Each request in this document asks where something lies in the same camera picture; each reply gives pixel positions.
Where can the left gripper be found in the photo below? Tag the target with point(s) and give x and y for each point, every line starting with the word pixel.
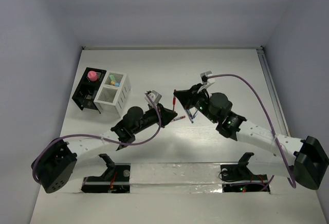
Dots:
pixel 165 114

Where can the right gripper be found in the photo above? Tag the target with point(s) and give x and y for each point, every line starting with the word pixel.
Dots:
pixel 187 97

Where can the red gel pen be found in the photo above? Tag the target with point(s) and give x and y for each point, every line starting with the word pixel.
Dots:
pixel 174 102

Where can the dark red ink pen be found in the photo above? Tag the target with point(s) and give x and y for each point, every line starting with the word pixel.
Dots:
pixel 179 118

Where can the green highlighter marker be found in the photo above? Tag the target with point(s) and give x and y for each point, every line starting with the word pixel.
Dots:
pixel 112 77

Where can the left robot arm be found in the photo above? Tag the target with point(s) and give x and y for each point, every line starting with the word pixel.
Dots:
pixel 61 162

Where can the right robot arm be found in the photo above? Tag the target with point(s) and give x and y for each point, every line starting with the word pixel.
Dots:
pixel 304 159

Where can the blue gel pen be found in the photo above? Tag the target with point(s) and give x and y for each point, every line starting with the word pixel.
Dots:
pixel 189 115

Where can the white slatted organizer container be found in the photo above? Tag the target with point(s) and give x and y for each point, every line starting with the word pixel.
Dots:
pixel 110 98

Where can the black organizer container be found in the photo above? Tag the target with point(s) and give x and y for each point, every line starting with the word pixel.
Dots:
pixel 86 90

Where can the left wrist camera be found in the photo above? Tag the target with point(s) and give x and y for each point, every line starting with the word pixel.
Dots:
pixel 154 96

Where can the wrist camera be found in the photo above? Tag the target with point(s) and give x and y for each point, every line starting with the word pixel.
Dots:
pixel 154 96
pixel 207 79

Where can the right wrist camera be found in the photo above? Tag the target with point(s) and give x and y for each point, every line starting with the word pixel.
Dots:
pixel 207 79

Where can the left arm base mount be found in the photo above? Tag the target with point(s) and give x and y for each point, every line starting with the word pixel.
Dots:
pixel 115 179

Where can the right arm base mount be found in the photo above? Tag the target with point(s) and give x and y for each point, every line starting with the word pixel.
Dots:
pixel 237 177

